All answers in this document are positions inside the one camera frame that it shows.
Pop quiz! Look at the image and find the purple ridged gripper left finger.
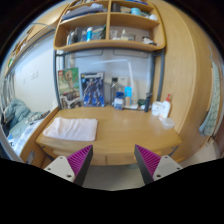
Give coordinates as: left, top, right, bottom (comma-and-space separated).
43, 144, 94, 187

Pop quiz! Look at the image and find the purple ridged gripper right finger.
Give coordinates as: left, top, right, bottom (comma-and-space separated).
134, 144, 183, 185

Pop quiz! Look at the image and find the white folded towel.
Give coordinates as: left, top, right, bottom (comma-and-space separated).
43, 117, 98, 141

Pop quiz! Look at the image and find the hanging checkered towel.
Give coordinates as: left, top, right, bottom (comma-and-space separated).
198, 61, 222, 137

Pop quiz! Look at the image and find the clear plastic cup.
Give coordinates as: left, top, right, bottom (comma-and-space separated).
162, 118, 175, 129

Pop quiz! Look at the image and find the white mug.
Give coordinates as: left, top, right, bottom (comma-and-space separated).
152, 101, 162, 116

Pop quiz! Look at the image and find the black bottle on desk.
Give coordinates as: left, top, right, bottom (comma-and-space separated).
144, 93, 152, 112

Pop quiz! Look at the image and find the green blanket on bed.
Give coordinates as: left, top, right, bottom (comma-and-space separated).
3, 99, 42, 131

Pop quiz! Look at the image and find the blue robot model kit box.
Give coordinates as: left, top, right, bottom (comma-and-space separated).
81, 72, 105, 107

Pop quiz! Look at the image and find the green model kit box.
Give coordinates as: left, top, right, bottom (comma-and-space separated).
58, 67, 81, 109

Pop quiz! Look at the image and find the clear water bottle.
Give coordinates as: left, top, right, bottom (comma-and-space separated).
110, 77, 118, 105

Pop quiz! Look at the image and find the blue bottle on shelf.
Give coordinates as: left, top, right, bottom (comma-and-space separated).
86, 27, 93, 42

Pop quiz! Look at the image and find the teal cup on shelf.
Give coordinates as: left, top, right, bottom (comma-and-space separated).
131, 8, 141, 16

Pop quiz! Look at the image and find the wooden wall shelf unit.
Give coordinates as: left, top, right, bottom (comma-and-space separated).
53, 0, 166, 52

